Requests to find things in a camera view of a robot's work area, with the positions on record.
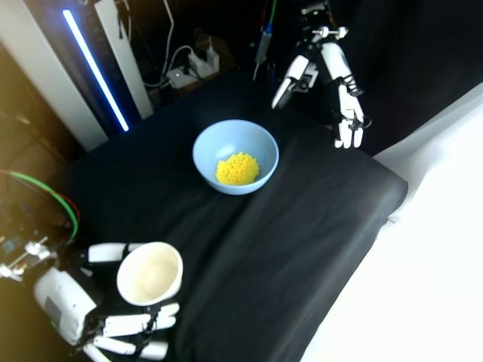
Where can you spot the white power strip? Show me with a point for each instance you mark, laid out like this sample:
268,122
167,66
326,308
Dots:
181,77

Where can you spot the white column with blue light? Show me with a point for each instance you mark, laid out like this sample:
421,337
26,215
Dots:
30,49

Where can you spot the hanging white connector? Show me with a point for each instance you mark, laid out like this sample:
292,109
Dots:
263,47

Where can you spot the white sheet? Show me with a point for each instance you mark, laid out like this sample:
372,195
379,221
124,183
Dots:
415,264

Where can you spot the black backdrop curtain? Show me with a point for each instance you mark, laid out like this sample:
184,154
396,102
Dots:
426,45

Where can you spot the white paper cup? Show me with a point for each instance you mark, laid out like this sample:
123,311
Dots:
151,275

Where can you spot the light blue bowl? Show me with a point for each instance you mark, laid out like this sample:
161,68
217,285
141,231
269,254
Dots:
234,135

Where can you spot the black table cloth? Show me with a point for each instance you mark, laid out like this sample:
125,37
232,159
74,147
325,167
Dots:
283,245

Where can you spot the yellow small beads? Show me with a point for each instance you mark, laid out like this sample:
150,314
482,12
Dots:
237,169

